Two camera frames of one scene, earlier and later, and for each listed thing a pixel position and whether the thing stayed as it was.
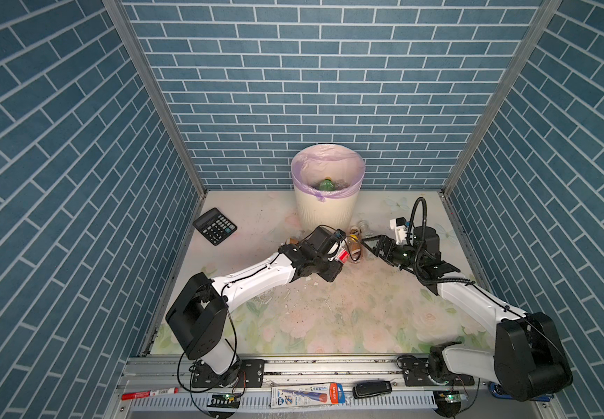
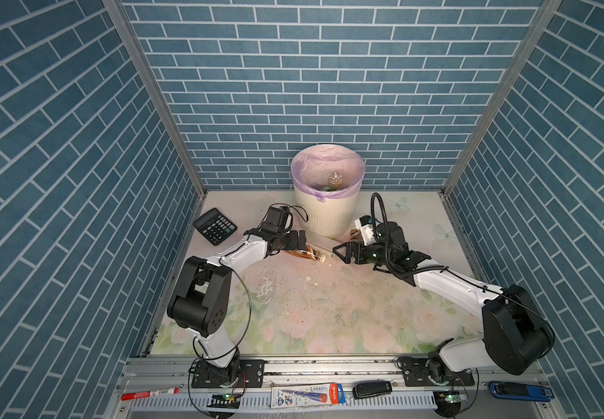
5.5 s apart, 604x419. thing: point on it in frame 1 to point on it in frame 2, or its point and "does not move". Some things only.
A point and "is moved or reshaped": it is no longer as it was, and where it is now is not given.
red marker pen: (149, 393) does not move
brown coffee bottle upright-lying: (354, 243) does not move
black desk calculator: (215, 226) does not move
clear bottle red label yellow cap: (341, 254) is moved or reshaped
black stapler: (370, 388) does not move
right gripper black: (391, 245) to (350, 250)
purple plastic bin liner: (313, 163) does not move
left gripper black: (333, 271) to (292, 242)
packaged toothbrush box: (307, 394) does not move
